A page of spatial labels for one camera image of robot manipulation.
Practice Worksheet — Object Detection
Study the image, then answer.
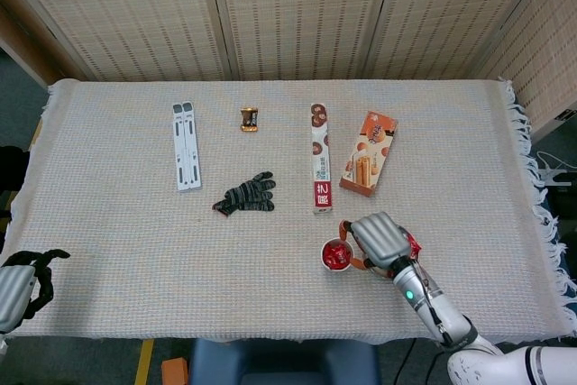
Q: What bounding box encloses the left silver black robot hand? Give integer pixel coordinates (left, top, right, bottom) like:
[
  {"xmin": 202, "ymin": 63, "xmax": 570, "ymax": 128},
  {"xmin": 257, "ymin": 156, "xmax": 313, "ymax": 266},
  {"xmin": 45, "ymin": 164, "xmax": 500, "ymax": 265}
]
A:
[{"xmin": 0, "ymin": 248, "xmax": 72, "ymax": 335}]

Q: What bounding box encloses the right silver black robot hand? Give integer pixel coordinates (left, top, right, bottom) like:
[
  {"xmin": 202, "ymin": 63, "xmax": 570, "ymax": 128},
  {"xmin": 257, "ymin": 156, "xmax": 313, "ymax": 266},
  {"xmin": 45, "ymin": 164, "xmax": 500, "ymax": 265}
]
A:
[{"xmin": 338, "ymin": 211, "xmax": 415, "ymax": 277}]

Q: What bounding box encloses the white paper cup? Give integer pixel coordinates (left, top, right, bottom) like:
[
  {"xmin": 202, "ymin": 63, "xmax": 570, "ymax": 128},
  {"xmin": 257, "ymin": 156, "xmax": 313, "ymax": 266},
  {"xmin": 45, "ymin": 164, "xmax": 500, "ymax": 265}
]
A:
[{"xmin": 320, "ymin": 236, "xmax": 357, "ymax": 273}]

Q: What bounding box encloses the orange egg roll biscuit box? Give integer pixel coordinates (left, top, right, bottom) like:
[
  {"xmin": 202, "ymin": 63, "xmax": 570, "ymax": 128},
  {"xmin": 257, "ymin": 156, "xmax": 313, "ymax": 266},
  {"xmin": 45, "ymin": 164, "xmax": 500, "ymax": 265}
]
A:
[{"xmin": 338, "ymin": 109, "xmax": 398, "ymax": 199}]

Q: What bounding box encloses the long white biscuit box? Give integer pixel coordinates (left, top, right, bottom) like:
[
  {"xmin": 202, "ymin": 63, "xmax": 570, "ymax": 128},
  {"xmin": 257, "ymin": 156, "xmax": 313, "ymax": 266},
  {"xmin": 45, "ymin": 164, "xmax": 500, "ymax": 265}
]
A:
[{"xmin": 308, "ymin": 102, "xmax": 335, "ymax": 216}]

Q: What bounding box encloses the black equipment beside table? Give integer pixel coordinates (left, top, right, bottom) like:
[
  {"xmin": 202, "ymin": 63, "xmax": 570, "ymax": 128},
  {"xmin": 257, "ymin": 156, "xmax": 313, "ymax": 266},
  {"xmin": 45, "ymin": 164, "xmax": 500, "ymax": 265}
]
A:
[{"xmin": 0, "ymin": 145, "xmax": 31, "ymax": 224}]

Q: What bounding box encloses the beige woven tablecloth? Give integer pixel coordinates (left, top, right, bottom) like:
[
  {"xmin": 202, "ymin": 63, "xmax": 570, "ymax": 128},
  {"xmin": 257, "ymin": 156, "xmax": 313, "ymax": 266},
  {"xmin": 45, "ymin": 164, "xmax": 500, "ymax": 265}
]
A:
[{"xmin": 2, "ymin": 78, "xmax": 570, "ymax": 345}]

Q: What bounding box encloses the dark striped knit glove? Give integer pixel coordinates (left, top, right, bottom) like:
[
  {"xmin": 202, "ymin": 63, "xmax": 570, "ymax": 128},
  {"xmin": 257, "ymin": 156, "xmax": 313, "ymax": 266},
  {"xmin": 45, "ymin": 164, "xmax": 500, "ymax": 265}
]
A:
[{"xmin": 211, "ymin": 170, "xmax": 277, "ymax": 218}]

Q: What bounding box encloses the yellow floor tape strip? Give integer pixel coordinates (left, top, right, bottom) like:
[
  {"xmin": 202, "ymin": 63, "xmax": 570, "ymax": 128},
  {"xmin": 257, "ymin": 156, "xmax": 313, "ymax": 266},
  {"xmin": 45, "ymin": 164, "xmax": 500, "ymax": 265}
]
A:
[{"xmin": 133, "ymin": 339, "xmax": 155, "ymax": 385}]

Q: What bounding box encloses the gold brown wrapped candy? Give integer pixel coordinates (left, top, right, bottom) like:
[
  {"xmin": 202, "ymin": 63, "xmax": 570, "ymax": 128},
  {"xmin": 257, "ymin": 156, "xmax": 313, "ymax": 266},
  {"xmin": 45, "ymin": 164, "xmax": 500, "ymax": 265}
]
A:
[{"xmin": 239, "ymin": 106, "xmax": 261, "ymax": 134}]

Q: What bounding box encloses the orange block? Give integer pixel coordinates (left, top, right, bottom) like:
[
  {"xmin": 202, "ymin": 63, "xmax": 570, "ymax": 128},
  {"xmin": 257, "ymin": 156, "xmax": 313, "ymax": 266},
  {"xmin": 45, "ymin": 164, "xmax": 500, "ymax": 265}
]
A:
[{"xmin": 160, "ymin": 357, "xmax": 188, "ymax": 385}]

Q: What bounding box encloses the white folding laptop stand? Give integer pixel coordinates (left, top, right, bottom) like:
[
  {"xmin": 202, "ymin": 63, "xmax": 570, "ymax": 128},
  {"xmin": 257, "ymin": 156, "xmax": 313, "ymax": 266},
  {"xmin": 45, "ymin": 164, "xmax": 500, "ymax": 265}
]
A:
[{"xmin": 171, "ymin": 100, "xmax": 203, "ymax": 193}]

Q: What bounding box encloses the woven bamboo screen panel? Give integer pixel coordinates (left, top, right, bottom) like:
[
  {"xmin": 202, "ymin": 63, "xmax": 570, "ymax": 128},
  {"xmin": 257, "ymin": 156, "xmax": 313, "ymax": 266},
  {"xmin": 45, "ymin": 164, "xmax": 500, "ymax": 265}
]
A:
[
  {"xmin": 477, "ymin": 0, "xmax": 577, "ymax": 142},
  {"xmin": 206, "ymin": 0, "xmax": 400, "ymax": 82},
  {"xmin": 0, "ymin": 0, "xmax": 91, "ymax": 87},
  {"xmin": 0, "ymin": 0, "xmax": 238, "ymax": 84},
  {"xmin": 364, "ymin": 0, "xmax": 560, "ymax": 82}
]

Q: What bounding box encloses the thin black floor cable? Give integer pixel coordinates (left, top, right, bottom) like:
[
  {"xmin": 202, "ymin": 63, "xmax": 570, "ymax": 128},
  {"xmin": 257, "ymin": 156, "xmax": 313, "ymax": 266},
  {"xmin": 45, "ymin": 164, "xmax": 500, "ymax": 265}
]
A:
[{"xmin": 396, "ymin": 340, "xmax": 415, "ymax": 384}]

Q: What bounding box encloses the white device with cables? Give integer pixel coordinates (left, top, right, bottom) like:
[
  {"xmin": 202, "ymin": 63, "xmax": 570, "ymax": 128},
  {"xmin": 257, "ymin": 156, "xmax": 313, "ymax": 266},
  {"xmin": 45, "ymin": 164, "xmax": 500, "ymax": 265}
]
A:
[{"xmin": 536, "ymin": 152, "xmax": 577, "ymax": 188}]

